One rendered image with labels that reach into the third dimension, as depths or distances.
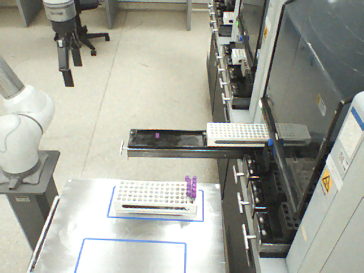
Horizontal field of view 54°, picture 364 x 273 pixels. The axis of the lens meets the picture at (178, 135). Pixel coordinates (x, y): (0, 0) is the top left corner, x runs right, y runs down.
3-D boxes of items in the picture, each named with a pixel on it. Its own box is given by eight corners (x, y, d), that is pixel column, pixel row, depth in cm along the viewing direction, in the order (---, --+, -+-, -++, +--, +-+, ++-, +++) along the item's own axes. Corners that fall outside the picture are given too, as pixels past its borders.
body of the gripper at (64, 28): (53, 11, 115) (59, 38, 121) (46, 22, 108) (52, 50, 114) (77, 12, 115) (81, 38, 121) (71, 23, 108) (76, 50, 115)
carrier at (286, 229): (290, 240, 120) (294, 229, 116) (283, 240, 120) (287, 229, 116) (283, 212, 129) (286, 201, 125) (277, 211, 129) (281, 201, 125)
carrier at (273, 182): (280, 203, 131) (284, 193, 127) (275, 203, 131) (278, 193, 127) (274, 180, 140) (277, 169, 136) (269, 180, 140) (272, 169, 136)
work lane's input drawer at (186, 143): (273, 142, 170) (277, 128, 164) (280, 163, 159) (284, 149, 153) (121, 140, 169) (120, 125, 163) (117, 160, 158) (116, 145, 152)
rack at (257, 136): (270, 134, 164) (272, 123, 159) (274, 149, 156) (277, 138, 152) (205, 133, 163) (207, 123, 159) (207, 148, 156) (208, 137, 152)
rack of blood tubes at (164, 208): (197, 194, 134) (197, 183, 130) (197, 216, 126) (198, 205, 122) (119, 190, 134) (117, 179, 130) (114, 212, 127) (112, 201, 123)
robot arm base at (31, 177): (-9, 192, 148) (-14, 183, 144) (10, 155, 164) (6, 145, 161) (35, 192, 148) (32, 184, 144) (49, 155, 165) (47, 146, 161)
